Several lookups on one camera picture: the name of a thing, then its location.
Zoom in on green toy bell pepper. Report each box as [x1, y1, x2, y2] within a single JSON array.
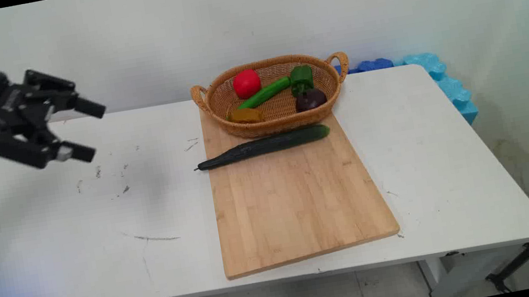
[[287, 63, 316, 98]]

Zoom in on white table leg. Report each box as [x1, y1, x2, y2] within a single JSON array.
[[416, 251, 480, 297]]

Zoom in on small light green cucumber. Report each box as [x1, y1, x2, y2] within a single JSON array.
[[234, 76, 295, 111]]

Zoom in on wicker basket with handles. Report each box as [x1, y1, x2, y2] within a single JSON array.
[[187, 45, 359, 147]]

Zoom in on light blue foam mat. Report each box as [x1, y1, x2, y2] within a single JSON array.
[[392, 46, 481, 136]]

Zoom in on dark purple toy eggplant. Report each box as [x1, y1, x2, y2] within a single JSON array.
[[293, 87, 329, 114]]

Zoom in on red toy tomato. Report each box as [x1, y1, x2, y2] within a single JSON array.
[[231, 67, 264, 101]]

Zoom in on yellow brown toy potato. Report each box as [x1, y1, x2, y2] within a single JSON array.
[[228, 104, 265, 127]]

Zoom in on wooden cutting board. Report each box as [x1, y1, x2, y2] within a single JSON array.
[[198, 79, 405, 282]]

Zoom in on dark blue foam mat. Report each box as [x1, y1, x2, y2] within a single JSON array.
[[334, 56, 395, 78]]

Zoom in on long dark green cucumber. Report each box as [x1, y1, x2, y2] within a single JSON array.
[[190, 123, 334, 173]]

